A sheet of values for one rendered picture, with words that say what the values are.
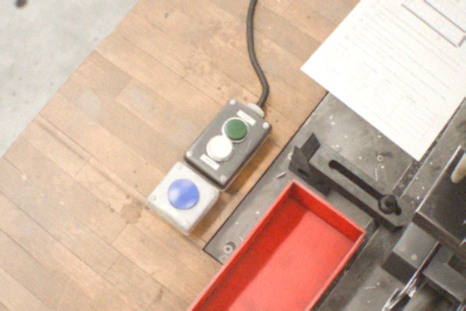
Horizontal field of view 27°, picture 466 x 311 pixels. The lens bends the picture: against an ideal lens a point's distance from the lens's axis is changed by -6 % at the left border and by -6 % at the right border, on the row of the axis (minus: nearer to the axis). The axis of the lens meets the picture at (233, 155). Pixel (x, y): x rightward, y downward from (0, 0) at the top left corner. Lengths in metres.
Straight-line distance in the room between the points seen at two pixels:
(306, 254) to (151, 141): 0.25
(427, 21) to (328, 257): 0.40
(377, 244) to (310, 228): 0.09
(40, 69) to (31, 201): 1.10
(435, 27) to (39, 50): 1.23
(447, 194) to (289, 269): 0.28
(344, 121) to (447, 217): 0.33
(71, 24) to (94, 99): 1.09
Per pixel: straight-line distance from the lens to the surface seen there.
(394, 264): 1.27
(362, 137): 1.37
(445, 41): 1.47
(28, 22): 2.48
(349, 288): 1.31
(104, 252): 1.30
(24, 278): 1.31
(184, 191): 1.28
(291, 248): 1.30
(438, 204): 1.10
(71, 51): 2.42
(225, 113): 1.33
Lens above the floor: 2.16
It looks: 69 degrees down
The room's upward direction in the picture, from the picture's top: 8 degrees clockwise
